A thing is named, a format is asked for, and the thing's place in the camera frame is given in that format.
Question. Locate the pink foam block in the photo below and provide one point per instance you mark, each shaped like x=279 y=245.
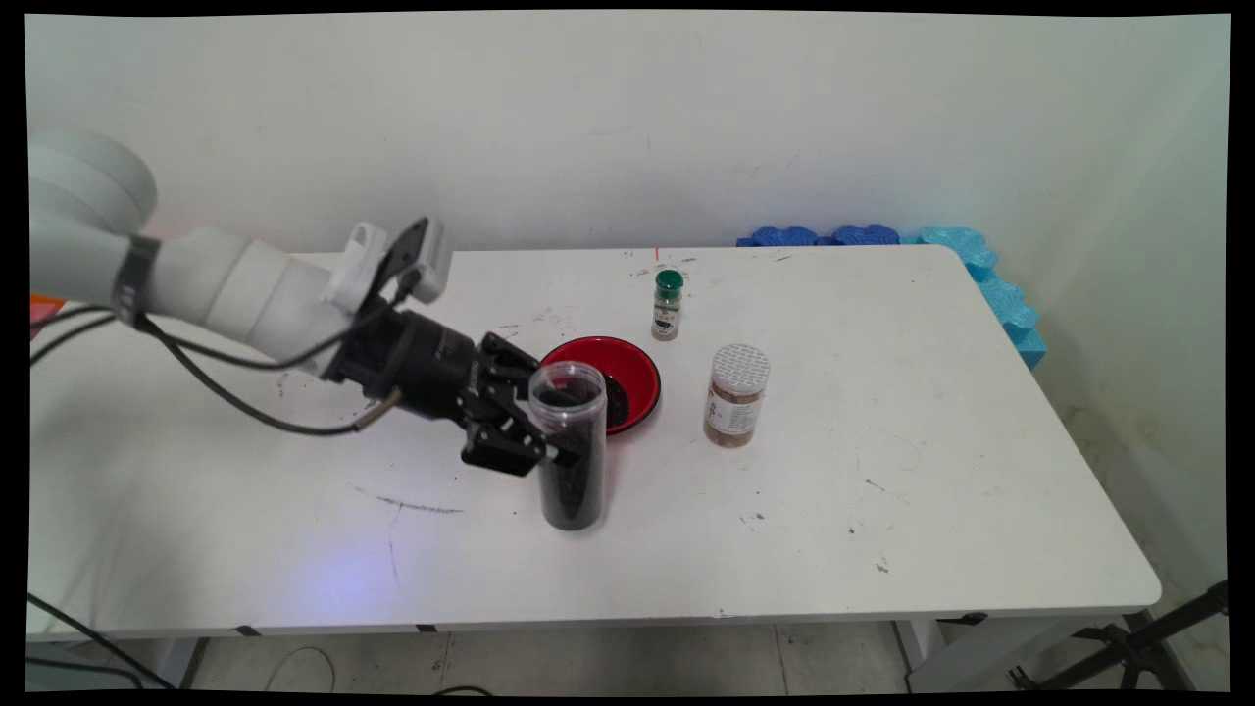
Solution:
x=39 y=322

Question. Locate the red bowl with black rim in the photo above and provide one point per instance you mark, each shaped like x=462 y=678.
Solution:
x=627 y=361

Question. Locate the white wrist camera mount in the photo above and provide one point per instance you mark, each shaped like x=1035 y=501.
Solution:
x=422 y=255

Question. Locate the black seed pile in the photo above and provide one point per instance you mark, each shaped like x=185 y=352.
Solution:
x=618 y=397

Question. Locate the clear jar with black seeds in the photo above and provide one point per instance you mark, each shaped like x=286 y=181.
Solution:
x=574 y=490

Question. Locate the black tripod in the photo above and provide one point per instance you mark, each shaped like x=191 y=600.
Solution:
x=1137 y=647

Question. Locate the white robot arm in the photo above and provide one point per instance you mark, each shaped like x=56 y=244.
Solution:
x=225 y=284

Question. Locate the small green-lid spice bottle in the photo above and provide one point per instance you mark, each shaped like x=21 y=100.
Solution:
x=667 y=309

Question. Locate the white table leg frame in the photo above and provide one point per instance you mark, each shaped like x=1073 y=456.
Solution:
x=966 y=657

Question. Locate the white-lid jar of nuts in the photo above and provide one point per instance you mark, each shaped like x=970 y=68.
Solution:
x=735 y=402

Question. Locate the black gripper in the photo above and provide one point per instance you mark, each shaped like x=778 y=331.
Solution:
x=422 y=363

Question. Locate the orange foam block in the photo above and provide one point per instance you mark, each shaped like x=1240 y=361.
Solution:
x=44 y=302

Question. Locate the light blue foam mat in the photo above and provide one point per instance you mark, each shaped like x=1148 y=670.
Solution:
x=1005 y=299

